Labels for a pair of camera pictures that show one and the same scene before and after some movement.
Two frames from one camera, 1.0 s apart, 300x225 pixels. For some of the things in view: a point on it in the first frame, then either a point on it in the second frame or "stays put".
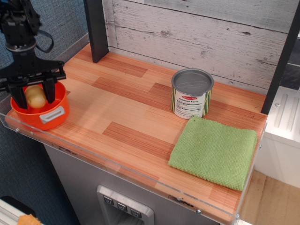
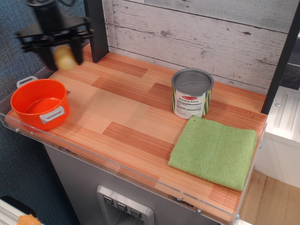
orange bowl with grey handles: (51, 116) stays put
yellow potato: (35, 96) -> (64, 58)
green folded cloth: (225, 153) stays put
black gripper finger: (17, 92) -> (47, 55)
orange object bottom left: (28, 219) stays put
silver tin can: (191, 92) stays put
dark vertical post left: (95, 16) stays put
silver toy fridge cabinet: (100, 196) stays put
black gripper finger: (49, 85) -> (78, 44)
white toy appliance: (279, 152) stays put
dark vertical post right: (277, 79) stays put
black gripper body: (26, 68) -> (53, 29)
